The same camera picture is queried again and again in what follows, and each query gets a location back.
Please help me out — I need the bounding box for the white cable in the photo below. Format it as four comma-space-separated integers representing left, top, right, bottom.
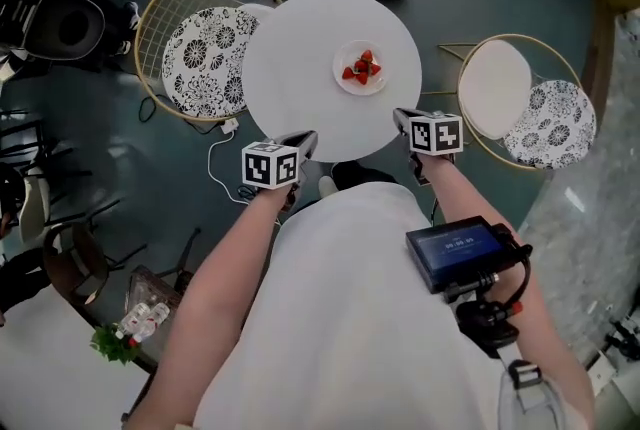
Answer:
207, 130, 251, 204

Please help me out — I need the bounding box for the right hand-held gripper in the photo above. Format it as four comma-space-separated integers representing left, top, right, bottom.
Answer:
392, 107, 464, 188

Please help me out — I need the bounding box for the person's left forearm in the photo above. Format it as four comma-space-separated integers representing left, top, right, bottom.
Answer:
122, 185, 301, 430

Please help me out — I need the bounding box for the black frame chair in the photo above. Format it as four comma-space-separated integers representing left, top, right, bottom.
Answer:
0, 110, 121, 239

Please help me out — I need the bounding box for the white round table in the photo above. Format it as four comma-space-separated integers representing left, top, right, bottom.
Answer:
241, 0, 424, 164

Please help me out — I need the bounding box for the black chest monitor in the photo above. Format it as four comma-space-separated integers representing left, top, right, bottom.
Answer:
404, 215, 521, 294

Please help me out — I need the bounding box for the black shell chair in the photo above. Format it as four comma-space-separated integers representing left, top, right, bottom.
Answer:
22, 0, 109, 64

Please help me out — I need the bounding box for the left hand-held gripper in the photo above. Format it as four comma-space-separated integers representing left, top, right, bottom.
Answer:
241, 129, 320, 212

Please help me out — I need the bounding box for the white plate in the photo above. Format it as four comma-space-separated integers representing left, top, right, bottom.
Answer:
332, 39, 390, 97

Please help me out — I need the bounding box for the person's white shirt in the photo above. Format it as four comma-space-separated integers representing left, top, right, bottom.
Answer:
192, 181, 506, 430

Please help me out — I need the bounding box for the person's right forearm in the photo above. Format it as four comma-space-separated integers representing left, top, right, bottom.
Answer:
417, 151, 599, 430

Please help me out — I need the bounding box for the floral round cushion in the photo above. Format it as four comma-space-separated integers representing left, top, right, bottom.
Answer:
502, 79, 597, 171
160, 6, 261, 118

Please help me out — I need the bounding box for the clear water bottle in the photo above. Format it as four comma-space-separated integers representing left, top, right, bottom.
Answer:
128, 301, 171, 348
115, 302, 152, 340

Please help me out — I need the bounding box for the person's black shoe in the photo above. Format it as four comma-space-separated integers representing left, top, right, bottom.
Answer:
331, 160, 399, 192

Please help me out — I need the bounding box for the black cable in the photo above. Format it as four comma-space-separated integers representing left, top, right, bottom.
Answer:
138, 93, 226, 135

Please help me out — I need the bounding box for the dark square side table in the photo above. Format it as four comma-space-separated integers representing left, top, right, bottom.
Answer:
128, 265, 187, 319

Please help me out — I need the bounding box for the gold wire chair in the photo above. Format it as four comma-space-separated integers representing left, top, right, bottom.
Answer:
133, 0, 284, 123
437, 33, 599, 172

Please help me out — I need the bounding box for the green plant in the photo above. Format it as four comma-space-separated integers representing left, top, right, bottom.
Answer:
89, 323, 142, 365

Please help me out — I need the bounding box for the dark round-back chair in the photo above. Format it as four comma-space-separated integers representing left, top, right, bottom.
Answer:
42, 220, 151, 307

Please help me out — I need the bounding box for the grey shoulder strap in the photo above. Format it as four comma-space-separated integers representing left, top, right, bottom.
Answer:
497, 357, 576, 430

